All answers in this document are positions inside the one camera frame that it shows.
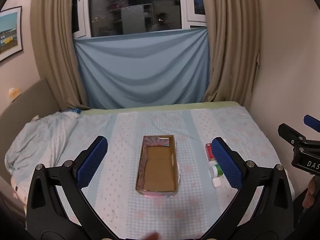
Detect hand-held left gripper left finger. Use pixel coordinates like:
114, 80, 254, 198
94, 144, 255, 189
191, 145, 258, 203
26, 135, 118, 238

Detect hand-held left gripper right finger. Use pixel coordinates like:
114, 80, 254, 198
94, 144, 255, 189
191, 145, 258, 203
200, 137, 294, 239

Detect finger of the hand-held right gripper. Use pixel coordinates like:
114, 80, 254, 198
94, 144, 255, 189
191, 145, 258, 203
278, 123, 307, 146
303, 114, 320, 132

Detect white bottle with green label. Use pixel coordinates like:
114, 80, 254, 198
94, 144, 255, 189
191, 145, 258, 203
209, 163, 225, 178

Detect red box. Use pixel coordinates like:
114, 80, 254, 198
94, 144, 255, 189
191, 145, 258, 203
205, 143, 216, 162

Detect cardboard box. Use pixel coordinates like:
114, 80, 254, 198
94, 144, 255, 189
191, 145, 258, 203
135, 135, 181, 199

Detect person's right hand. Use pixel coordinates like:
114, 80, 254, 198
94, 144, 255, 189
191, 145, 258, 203
302, 176, 317, 209

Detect patterned light blue bedsheet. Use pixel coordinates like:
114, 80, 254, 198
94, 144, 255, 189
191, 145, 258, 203
11, 104, 296, 240

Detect crumpled light blue quilt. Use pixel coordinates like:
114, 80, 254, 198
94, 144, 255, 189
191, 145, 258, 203
4, 110, 84, 178

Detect grey padded headboard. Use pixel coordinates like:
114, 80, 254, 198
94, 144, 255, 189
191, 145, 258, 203
0, 78, 62, 142

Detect green mattress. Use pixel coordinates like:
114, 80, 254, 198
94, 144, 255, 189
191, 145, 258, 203
79, 101, 241, 111

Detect hanging blue cloth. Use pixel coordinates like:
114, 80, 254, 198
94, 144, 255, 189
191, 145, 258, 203
73, 27, 211, 110

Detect beige curtain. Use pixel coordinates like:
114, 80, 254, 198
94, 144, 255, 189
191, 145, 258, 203
30, 0, 91, 109
203, 0, 262, 103

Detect white framed window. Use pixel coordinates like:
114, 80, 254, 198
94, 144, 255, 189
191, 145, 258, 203
72, 0, 208, 39

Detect framed wall picture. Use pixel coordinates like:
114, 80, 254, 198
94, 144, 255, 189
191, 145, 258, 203
0, 6, 24, 63

